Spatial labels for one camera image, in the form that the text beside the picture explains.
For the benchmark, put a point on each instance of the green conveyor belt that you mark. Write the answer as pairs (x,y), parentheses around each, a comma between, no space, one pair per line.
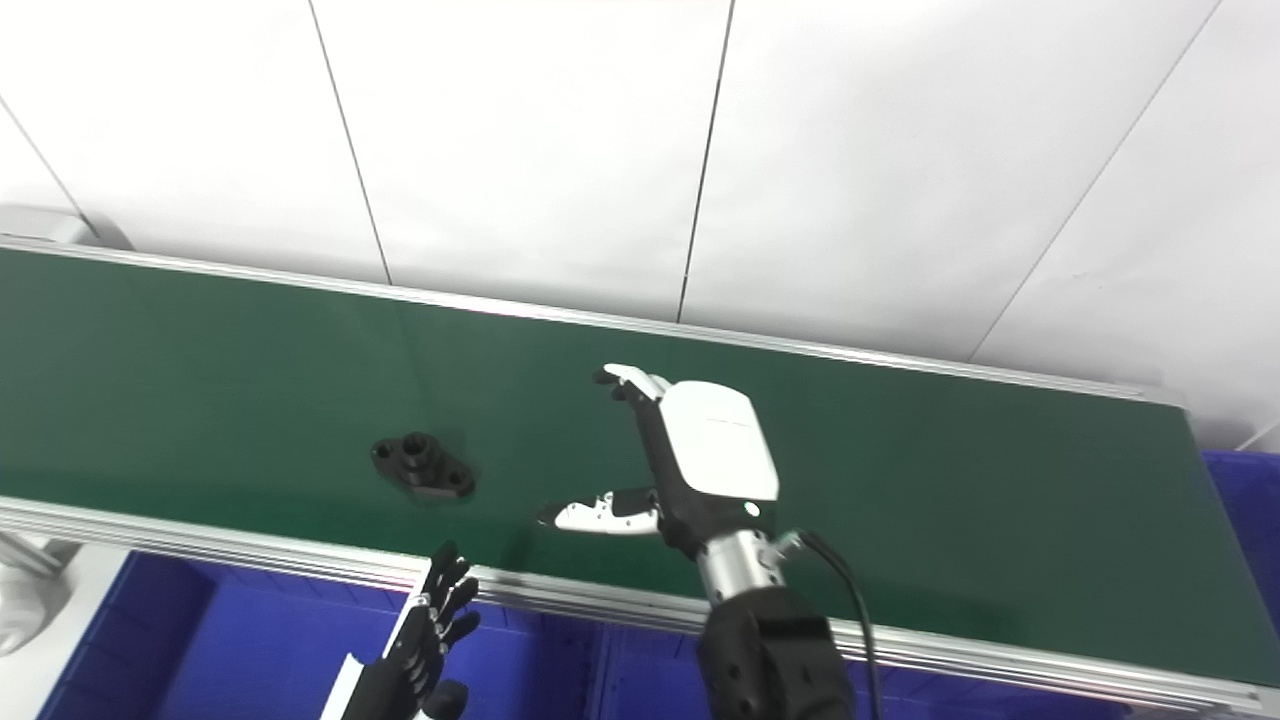
(560,592)
(250,400)

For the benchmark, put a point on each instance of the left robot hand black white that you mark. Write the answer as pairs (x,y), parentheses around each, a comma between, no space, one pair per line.
(410,670)

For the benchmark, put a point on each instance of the grey conveyor support leg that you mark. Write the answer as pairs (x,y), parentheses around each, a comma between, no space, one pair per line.
(30,600)

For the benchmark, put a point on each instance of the blue plastic bin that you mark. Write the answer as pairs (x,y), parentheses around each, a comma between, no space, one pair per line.
(240,650)
(1250,520)
(1000,700)

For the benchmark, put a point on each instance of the black flanged machine part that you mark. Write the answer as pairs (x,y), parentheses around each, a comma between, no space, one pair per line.
(420,466)

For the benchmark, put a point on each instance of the grey conveyor end housing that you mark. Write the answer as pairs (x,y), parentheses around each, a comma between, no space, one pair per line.
(60,225)

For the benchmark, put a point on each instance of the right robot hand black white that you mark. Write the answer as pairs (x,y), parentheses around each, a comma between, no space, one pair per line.
(715,450)

